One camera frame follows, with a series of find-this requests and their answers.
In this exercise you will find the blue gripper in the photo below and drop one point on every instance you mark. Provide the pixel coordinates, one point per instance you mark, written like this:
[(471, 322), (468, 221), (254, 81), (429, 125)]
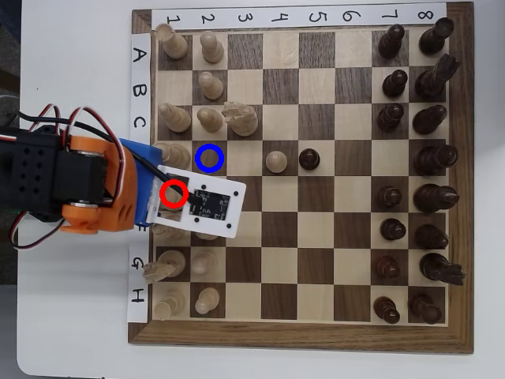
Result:
[(144, 155)]

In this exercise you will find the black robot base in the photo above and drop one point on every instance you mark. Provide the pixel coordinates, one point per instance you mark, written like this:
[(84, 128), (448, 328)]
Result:
[(43, 218)]

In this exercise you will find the light wooden queen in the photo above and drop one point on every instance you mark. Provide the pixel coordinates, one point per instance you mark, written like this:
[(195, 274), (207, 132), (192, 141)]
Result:
[(179, 156)]

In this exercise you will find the light wooden pawn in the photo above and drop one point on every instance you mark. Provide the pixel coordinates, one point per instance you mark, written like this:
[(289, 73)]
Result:
[(207, 300), (213, 51), (212, 87), (276, 161), (203, 262), (210, 120), (205, 237)]

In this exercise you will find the light wooden knight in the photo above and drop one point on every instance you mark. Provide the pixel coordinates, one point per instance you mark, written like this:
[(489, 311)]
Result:
[(169, 262), (244, 122)]

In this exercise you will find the white letter label strip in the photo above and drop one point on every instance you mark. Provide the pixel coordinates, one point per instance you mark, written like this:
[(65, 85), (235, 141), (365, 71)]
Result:
[(139, 73)]

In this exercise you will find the light wooden rook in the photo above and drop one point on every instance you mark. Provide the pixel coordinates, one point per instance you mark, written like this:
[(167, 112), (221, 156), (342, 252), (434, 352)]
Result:
[(169, 304), (175, 47)]

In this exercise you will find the dark wooden pawn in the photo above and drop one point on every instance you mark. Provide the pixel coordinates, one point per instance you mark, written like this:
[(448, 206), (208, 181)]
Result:
[(388, 196), (390, 41), (394, 85), (390, 117), (309, 159), (386, 309), (386, 266), (392, 230)]

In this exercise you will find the wooden chessboard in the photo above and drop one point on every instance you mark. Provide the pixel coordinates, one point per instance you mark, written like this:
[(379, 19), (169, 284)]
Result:
[(280, 335)]

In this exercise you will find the white number label strip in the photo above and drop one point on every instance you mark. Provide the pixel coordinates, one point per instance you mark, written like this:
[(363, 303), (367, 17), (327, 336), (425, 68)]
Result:
[(294, 17)]

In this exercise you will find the dark wooden king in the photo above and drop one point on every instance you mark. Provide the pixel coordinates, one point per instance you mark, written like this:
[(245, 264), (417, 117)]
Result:
[(434, 198)]

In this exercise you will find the dark wooden bishop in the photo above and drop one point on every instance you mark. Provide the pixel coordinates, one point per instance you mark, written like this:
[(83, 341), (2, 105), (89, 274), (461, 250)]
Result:
[(430, 237), (428, 120)]

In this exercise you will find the dark wooden queen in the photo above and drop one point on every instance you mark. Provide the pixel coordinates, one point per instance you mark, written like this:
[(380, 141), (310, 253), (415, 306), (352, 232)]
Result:
[(434, 160)]

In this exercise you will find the dark wooden knight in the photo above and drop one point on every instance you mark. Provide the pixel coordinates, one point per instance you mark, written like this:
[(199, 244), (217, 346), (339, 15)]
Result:
[(436, 266), (432, 81)]

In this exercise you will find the dark wooden rook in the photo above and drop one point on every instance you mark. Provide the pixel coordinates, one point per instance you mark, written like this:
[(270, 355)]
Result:
[(424, 308), (434, 37)]

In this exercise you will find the white camera mount with board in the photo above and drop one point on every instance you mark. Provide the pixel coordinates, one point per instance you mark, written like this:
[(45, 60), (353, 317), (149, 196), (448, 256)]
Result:
[(236, 213)]

